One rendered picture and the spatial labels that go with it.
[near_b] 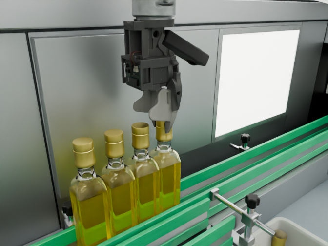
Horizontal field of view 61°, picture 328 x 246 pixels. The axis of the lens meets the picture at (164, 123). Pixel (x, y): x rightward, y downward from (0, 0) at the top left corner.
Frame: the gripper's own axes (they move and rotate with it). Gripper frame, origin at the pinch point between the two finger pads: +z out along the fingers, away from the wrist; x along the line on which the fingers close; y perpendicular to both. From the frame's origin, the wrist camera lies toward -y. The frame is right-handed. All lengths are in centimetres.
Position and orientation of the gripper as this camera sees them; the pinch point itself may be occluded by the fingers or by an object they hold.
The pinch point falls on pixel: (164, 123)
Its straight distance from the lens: 56.9
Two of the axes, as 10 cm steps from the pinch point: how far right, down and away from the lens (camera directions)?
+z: 0.0, 9.3, 3.7
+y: -8.2, 2.1, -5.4
